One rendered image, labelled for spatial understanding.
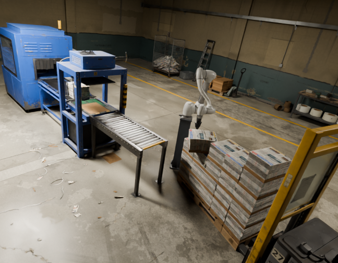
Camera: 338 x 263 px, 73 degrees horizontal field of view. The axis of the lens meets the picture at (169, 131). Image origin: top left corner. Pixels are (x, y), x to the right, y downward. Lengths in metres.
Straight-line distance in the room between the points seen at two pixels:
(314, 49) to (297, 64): 0.66
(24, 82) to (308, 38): 8.50
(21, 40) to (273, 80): 8.06
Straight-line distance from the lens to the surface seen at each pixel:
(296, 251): 2.50
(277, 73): 9.64
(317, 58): 9.32
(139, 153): 3.14
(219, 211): 3.25
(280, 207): 2.31
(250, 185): 2.73
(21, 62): 5.94
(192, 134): 3.19
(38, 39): 5.96
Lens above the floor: 2.44
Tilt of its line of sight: 26 degrees down
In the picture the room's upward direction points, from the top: 9 degrees clockwise
